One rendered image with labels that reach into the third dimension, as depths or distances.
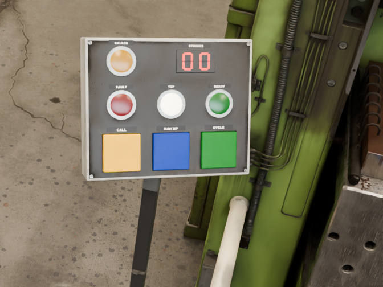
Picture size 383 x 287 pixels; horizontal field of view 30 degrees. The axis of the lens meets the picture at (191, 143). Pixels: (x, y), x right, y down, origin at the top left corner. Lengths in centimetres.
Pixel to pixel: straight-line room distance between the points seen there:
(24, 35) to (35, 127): 78
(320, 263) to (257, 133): 35
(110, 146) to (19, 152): 162
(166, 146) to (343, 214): 47
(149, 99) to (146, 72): 6
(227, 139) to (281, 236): 60
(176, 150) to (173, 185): 147
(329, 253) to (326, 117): 32
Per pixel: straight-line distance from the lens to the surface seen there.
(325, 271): 179
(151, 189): 165
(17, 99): 330
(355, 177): 161
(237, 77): 146
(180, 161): 144
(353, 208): 165
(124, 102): 140
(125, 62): 140
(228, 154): 147
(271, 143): 178
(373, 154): 163
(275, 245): 202
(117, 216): 273
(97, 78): 139
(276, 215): 195
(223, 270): 172
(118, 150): 141
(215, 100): 145
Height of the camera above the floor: 190
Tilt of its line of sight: 37 degrees down
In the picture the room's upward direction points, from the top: 10 degrees clockwise
